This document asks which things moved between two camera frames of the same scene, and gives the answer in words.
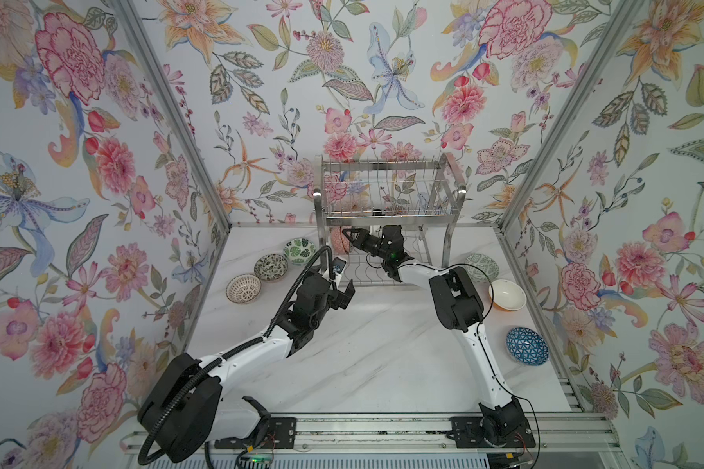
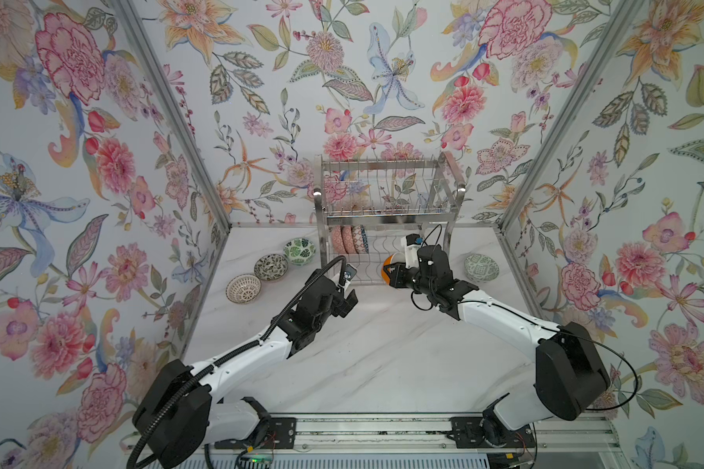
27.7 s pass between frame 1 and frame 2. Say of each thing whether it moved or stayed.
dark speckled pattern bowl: stayed
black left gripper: stayed
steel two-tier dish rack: stayed
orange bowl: moved
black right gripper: moved
